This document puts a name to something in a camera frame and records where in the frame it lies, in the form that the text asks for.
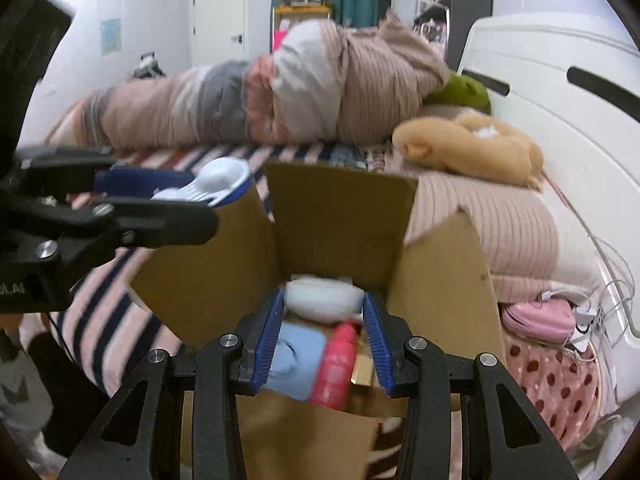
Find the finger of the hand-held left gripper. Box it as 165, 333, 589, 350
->
50, 196, 219, 249
15, 145, 251, 207

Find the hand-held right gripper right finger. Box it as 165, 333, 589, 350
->
362, 290, 578, 480

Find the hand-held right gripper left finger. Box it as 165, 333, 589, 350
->
59, 287, 287, 480

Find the gold box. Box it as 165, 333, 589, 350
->
350, 355, 382, 389

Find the blue square device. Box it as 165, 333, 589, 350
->
262, 320, 331, 401

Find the pink bottle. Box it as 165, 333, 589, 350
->
310, 322, 362, 408

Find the white case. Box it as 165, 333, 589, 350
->
150, 157, 252, 207

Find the white oval container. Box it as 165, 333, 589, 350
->
284, 274, 364, 324

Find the cardboard box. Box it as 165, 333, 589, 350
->
131, 160, 506, 480

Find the pink grey rolled quilt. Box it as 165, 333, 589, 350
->
45, 20, 347, 153

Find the dark cloth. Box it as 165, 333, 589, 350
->
27, 331, 112, 457

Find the pink pouch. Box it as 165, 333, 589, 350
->
501, 300, 576, 346

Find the beige ribbed bed cover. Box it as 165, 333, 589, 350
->
404, 170, 601, 306

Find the white door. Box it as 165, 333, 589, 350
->
192, 0, 247, 66

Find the pink polka dot blanket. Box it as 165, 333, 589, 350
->
502, 330, 617, 453

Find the white charger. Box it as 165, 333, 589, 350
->
574, 305, 597, 352

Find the tan plush toy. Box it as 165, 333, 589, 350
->
392, 112, 546, 192

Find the yellow shelf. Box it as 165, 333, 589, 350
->
272, 5, 333, 53

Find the beige ribbed rolled quilt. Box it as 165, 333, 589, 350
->
335, 10, 451, 143

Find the green plush toy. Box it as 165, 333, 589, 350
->
425, 72, 493, 116

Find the white headboard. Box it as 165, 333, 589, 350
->
457, 12, 640, 341

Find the dark bookshelf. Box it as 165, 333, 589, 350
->
414, 0, 496, 68

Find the blue wall poster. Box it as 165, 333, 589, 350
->
101, 18, 122, 56

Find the white cable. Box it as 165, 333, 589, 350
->
542, 175, 640, 346

